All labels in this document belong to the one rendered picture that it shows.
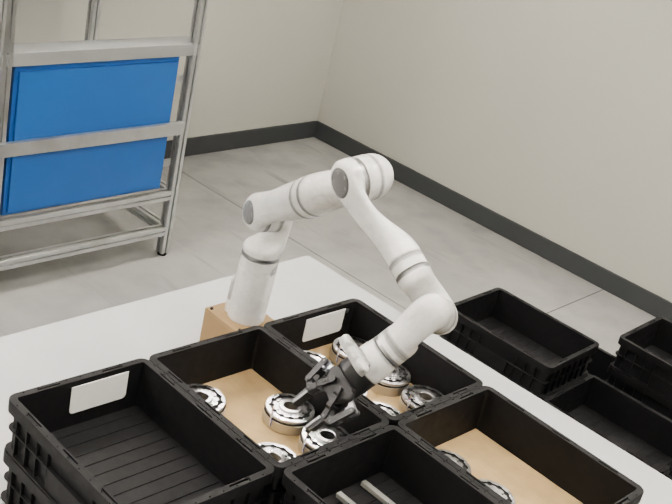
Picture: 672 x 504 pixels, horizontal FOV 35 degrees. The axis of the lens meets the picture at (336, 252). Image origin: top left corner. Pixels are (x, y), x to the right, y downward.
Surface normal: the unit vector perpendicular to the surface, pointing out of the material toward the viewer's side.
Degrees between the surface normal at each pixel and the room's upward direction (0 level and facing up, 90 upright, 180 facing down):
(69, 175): 90
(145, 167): 90
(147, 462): 0
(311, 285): 0
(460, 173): 90
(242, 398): 0
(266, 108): 90
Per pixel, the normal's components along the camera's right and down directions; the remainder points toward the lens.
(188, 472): 0.21, -0.88
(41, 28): 0.71, 0.43
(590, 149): -0.67, 0.18
